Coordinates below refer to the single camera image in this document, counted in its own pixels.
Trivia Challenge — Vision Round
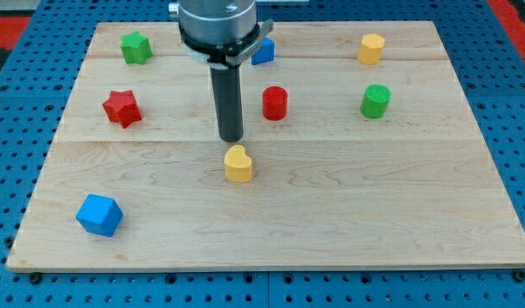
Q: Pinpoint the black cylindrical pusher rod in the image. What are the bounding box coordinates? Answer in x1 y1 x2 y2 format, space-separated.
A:
210 66 244 143

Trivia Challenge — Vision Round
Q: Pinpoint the blue block behind arm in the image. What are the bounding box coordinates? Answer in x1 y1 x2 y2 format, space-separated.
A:
251 38 275 65

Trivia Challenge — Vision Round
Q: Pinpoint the wooden board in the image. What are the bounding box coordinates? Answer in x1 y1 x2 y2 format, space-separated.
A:
7 21 525 273

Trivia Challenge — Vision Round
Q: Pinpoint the red cylinder block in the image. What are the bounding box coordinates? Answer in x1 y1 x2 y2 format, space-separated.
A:
262 86 288 121

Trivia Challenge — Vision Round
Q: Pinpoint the yellow heart block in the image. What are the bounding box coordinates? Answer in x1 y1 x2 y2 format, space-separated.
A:
224 145 253 183

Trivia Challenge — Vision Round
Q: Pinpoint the green star block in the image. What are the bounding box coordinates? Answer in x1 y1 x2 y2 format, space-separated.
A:
121 31 152 65

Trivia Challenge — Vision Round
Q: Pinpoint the red star block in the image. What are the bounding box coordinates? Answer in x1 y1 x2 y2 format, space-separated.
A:
103 90 142 128

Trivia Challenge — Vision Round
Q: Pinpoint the green cylinder block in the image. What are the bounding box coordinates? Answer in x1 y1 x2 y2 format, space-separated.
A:
360 84 392 119

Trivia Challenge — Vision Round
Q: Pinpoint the yellow hexagon block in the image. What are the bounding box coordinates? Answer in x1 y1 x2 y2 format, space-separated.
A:
357 33 386 65

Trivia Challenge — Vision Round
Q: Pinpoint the blue cube block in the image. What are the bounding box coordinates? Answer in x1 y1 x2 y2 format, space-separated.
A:
75 193 123 237

